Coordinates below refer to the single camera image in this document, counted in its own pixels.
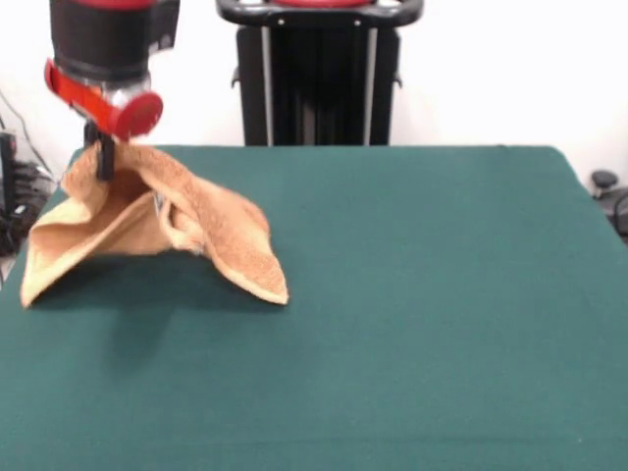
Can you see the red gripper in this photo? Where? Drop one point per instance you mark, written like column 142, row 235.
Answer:
column 118, row 110

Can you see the orange terry towel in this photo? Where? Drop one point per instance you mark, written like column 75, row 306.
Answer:
column 221, row 230

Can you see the black electrical box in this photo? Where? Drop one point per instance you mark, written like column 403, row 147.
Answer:
column 7, row 167

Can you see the dark green table cloth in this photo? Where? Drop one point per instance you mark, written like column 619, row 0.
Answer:
column 392, row 319

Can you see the black office chair base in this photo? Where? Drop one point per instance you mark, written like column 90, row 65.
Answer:
column 604, row 179

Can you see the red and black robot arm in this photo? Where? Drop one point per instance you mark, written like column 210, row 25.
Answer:
column 108, row 39

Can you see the red robot base disc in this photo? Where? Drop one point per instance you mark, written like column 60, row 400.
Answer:
column 319, row 2

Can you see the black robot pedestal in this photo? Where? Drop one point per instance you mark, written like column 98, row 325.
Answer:
column 319, row 73

